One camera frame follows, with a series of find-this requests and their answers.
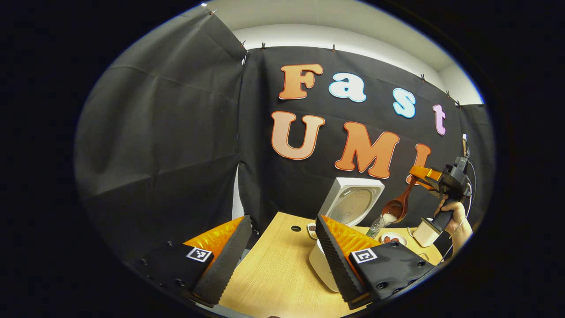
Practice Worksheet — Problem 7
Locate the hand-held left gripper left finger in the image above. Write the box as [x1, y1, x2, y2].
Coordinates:
[128, 215, 253, 308]

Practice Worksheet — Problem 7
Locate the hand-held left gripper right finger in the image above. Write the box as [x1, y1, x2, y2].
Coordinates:
[314, 214, 435, 310]

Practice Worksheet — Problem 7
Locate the brown wooden spoon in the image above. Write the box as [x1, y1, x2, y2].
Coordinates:
[380, 174, 418, 223]

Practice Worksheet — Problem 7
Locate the white rice cooker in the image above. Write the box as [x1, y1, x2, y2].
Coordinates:
[308, 178, 385, 293]

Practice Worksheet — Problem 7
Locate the clear plastic water bottle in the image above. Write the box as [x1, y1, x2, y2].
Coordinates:
[365, 214, 387, 239]

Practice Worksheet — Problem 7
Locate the white toaster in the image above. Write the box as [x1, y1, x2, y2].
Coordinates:
[413, 217, 442, 248]

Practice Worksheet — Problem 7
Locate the white round plate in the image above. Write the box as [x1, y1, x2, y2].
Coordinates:
[380, 232, 408, 247]

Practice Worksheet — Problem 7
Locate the black backdrop cloth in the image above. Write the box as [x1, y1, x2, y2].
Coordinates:
[74, 8, 495, 265]

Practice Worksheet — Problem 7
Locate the row of black clips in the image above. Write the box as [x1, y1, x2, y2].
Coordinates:
[209, 8, 462, 108]

